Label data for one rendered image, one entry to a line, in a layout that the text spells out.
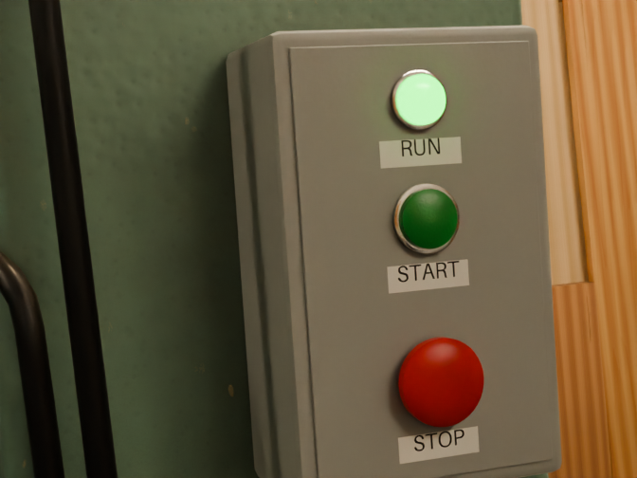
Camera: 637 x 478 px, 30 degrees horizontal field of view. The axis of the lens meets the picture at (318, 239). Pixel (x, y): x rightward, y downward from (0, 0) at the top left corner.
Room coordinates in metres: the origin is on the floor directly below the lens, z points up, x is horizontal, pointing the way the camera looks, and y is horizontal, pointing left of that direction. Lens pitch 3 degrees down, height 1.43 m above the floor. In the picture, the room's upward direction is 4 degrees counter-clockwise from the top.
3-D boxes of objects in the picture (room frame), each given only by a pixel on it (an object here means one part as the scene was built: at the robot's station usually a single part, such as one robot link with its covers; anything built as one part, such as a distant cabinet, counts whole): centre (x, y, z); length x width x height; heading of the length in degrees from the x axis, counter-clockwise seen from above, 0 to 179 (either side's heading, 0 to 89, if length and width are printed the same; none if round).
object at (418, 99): (0.40, -0.04, 1.46); 0.02 x 0.01 x 0.02; 109
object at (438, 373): (0.40, -0.04, 1.36); 0.03 x 0.01 x 0.03; 109
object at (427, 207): (0.40, -0.04, 1.42); 0.02 x 0.01 x 0.02; 109
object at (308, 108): (0.43, -0.03, 1.40); 0.10 x 0.06 x 0.16; 109
